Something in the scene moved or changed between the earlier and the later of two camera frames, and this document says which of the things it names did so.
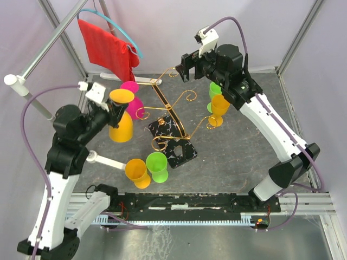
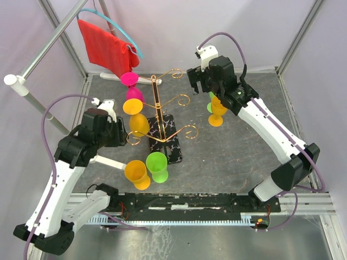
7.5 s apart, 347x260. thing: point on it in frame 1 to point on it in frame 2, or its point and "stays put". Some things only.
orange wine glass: [219, 106] stays put
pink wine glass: [135, 108] to [130, 79]
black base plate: [172, 203] stays put
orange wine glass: [124, 132] to [138, 121]
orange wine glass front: [136, 171] stays put
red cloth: [107, 51] stays put
